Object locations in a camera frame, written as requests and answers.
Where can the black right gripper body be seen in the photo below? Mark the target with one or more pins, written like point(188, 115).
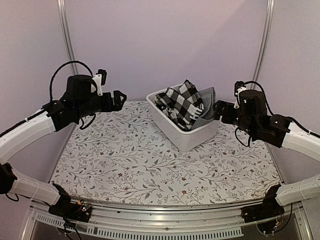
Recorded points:
point(228, 118)

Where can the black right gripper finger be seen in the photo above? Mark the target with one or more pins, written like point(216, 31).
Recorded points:
point(217, 113)
point(219, 106)

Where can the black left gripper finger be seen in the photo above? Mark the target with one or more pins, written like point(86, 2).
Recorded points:
point(119, 97)
point(118, 104)

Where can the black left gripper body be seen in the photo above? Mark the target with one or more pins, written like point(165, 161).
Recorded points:
point(89, 108)

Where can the black white checkered shirt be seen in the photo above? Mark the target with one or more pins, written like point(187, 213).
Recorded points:
point(183, 106)

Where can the white plastic bin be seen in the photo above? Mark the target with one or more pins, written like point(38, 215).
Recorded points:
point(183, 140)

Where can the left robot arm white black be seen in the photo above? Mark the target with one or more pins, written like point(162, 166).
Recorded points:
point(83, 97)

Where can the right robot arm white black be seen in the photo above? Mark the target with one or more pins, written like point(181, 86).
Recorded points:
point(249, 113)

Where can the grey long sleeve shirt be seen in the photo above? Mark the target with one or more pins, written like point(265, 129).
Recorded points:
point(208, 97)

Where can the floral patterned table mat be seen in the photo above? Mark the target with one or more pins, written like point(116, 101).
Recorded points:
point(124, 157)

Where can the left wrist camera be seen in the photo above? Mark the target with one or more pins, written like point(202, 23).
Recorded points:
point(99, 79)

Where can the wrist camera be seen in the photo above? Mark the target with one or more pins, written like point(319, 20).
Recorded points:
point(99, 79)
point(239, 87)

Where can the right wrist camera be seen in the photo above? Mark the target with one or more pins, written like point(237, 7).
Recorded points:
point(239, 87)

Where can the left aluminium frame post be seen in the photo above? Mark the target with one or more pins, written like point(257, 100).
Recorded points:
point(61, 6)

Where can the aluminium frame post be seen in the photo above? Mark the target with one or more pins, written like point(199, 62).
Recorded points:
point(61, 6)
point(270, 4)

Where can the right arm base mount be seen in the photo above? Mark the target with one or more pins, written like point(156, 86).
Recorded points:
point(269, 207)

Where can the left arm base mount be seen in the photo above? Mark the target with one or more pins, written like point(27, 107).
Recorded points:
point(65, 208)

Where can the right aluminium frame post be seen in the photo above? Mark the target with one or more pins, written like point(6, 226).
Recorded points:
point(270, 4)

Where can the aluminium front rail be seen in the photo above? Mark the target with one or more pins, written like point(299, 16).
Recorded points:
point(119, 221)

